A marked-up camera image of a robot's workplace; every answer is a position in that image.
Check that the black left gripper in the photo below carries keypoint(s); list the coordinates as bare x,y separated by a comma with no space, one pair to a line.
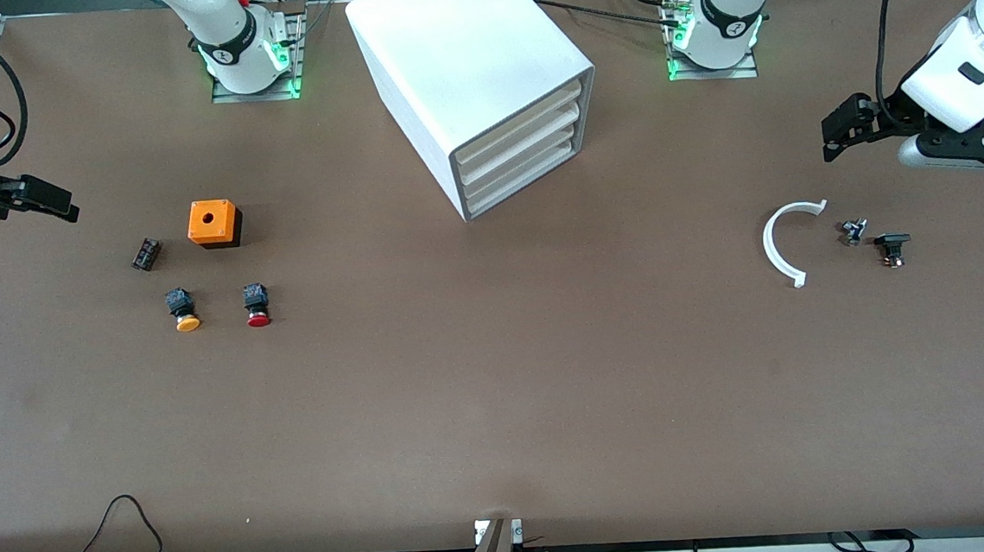
890,116

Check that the red push button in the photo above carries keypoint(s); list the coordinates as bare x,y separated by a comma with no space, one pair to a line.
256,301

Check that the yellow push button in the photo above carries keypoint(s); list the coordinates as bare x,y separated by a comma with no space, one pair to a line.
182,308

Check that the white drawer cabinet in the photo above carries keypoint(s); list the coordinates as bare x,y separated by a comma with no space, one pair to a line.
458,44

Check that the small black silver component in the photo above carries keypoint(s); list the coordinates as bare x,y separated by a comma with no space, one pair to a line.
853,232

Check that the small black terminal block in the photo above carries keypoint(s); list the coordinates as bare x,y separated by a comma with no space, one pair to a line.
147,254

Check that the white curved plastic part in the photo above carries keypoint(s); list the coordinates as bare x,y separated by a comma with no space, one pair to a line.
769,244

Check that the orange box with hole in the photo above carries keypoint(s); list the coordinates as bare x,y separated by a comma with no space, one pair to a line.
209,222

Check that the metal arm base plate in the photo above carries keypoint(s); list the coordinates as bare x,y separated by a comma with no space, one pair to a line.
224,95
746,71

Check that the small black switch part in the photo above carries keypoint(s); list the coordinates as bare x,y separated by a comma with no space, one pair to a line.
892,244

